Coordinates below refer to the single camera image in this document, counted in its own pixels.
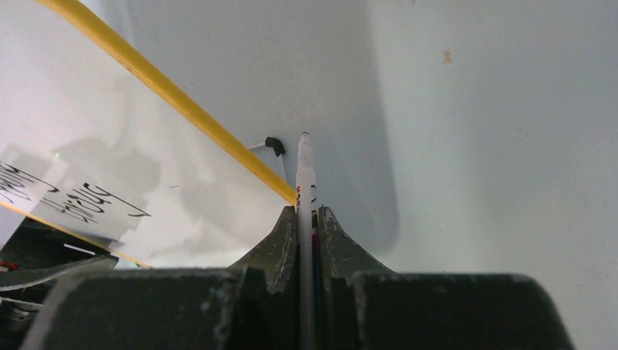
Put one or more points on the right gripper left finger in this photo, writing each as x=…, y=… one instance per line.
x=252, y=304

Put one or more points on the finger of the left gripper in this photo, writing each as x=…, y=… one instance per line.
x=20, y=279

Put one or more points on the yellow framed whiteboard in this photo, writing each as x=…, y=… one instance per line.
x=99, y=144

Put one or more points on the black whiteboard marker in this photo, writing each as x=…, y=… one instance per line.
x=306, y=195

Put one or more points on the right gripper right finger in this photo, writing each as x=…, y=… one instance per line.
x=365, y=305

